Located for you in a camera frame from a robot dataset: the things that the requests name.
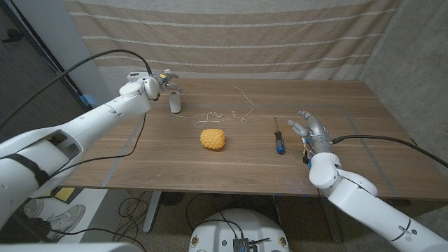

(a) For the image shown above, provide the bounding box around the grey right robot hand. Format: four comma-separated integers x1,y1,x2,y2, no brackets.
286,111,334,155

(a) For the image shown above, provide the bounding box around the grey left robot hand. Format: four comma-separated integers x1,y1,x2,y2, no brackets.
150,69,184,95

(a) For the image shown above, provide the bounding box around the white string spool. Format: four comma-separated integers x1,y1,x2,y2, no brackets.
169,90,182,114

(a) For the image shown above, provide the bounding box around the blue black handled screwdriver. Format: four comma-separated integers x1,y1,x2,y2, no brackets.
273,117,286,155

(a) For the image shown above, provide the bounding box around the white string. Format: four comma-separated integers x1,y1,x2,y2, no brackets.
176,86,255,128

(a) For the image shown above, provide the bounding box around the yellow bumpy sponge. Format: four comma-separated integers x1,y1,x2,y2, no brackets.
199,128,226,151

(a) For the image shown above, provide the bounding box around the white power strip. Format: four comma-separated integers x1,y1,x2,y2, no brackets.
126,71,151,81

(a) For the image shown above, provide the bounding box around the beige striped cloth backdrop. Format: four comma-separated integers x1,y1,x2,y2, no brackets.
64,0,402,81

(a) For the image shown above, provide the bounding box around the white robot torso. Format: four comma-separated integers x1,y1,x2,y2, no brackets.
188,208,291,252

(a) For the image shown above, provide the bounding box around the black round object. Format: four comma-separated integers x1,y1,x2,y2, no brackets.
160,191,186,207

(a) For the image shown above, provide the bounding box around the white table leg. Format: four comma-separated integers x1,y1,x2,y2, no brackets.
142,190,162,234

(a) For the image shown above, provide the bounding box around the small grey electronics box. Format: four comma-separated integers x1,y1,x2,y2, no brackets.
232,237,250,252

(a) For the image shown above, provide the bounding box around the dark grey door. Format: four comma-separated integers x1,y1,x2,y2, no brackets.
0,6,88,141

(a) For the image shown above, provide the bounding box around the white floor board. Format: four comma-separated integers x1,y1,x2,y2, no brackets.
57,188,109,244

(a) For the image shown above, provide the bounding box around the yellow pad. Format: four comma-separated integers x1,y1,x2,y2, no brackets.
52,187,76,203

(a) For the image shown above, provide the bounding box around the grey white sneaker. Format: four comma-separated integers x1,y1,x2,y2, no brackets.
22,198,45,220
47,204,86,241

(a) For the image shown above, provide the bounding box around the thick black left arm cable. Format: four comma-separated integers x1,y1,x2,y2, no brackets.
0,48,153,131

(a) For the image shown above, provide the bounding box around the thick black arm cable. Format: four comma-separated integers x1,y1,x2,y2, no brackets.
0,48,153,131
330,134,448,169

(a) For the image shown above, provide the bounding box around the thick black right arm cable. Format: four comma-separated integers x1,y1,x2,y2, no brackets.
330,134,448,169

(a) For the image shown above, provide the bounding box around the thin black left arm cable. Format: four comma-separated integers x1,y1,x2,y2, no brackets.
48,112,147,178

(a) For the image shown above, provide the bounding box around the black door handle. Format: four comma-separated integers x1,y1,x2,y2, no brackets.
1,28,24,43

